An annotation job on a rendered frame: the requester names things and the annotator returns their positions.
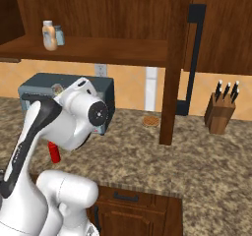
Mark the open wooden cabinet door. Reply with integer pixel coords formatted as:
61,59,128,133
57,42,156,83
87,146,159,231
158,0,195,147

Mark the clear glass shaker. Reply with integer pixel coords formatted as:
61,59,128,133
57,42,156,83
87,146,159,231
51,83,66,97

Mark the red condiment bottle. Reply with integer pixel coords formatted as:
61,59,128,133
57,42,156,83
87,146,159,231
47,141,62,164

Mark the blue-grey shaker grey lid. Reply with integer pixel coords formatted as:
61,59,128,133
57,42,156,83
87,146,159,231
53,25,66,47

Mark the beige condiment bottle white cap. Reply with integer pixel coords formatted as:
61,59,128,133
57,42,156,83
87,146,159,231
41,20,59,52

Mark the wooden base cabinet door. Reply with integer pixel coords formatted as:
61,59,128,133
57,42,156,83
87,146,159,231
86,204,169,236

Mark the dark grey toaster oven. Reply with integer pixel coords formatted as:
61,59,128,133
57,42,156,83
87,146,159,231
18,72,116,137

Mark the wooden knife block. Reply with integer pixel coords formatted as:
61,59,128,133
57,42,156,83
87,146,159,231
203,91,237,136

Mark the wooden drawer front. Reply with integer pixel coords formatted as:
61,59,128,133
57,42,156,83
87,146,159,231
94,185,184,214

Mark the white wall outlet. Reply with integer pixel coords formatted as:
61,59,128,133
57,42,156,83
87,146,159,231
94,63,108,79

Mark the long black door handle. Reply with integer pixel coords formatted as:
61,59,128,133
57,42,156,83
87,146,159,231
176,3,208,117

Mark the black drawer handle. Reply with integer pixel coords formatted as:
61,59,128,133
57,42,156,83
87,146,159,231
112,192,140,204

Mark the open wooden wall cabinet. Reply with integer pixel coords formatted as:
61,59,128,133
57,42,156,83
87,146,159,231
0,0,185,68

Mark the black base cabinet door handle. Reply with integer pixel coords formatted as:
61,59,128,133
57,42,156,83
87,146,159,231
93,206,102,233

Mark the closed wooden wall cabinet door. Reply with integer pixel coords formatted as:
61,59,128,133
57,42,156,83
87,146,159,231
183,0,252,77

